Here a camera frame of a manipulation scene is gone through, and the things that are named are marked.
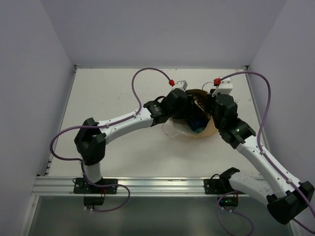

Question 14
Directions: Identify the dark brown snack packet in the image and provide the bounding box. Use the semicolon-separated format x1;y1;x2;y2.
192;89;211;117

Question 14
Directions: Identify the aluminium mounting rail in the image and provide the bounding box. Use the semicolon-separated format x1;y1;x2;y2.
31;175;291;197

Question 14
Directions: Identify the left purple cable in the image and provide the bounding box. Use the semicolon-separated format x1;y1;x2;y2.
50;67;175;212

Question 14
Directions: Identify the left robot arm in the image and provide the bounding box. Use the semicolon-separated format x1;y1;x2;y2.
74;88;194;193

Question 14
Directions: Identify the left black controller box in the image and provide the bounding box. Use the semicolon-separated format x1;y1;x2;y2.
83;194;105;208

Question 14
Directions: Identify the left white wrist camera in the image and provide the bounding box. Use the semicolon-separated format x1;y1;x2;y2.
168;80;188;91

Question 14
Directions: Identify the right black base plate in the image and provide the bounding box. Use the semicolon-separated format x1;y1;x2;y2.
203;174;245;195

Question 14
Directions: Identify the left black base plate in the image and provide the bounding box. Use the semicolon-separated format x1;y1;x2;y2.
72;177;118;194

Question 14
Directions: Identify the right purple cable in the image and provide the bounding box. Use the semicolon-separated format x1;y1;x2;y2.
215;71;315;236

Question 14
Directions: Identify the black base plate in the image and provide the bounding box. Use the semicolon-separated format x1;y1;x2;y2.
72;177;118;194
203;174;245;195

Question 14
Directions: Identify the right black controller box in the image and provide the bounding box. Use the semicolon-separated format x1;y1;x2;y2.
219;195;239;210

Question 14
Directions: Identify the purple cable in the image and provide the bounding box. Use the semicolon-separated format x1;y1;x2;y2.
215;71;315;236
50;67;175;212

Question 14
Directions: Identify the blue chip snack bag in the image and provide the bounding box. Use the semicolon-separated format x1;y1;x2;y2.
187;118;209;134

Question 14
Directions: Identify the brown paper bag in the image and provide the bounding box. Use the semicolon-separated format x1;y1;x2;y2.
161;88;219;139

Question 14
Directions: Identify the black controller box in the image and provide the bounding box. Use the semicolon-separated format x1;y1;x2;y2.
83;194;105;208
219;195;239;210

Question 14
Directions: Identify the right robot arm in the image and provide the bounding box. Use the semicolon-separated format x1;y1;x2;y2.
206;94;315;225

